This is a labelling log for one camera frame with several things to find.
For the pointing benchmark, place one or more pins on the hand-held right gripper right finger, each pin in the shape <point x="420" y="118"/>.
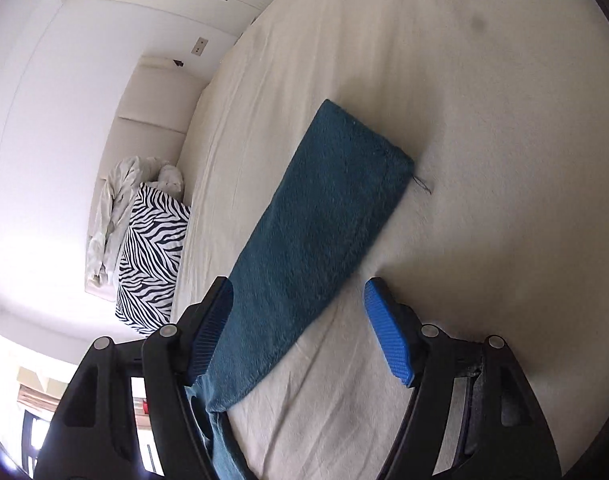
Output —
<point x="389" y="340"/>

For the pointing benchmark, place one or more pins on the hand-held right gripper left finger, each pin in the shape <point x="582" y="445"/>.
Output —
<point x="212" y="332"/>

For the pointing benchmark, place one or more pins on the dark teal cloth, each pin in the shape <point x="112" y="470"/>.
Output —
<point x="309" y="220"/>

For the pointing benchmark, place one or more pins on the zebra print pillow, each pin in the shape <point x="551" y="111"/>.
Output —
<point x="152" y="250"/>

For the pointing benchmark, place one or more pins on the crumpled white duvet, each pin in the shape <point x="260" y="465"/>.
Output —
<point x="112" y="200"/>

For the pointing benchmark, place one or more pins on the bed with beige sheet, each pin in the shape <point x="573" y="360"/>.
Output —
<point x="484" y="160"/>

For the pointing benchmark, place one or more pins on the black framed window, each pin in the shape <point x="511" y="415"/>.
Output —
<point x="34" y="435"/>

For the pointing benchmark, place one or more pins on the beige padded headboard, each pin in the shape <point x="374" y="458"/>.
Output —
<point x="149" y="105"/>

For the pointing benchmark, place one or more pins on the beige wall socket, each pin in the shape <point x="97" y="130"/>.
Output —
<point x="200" y="46"/>

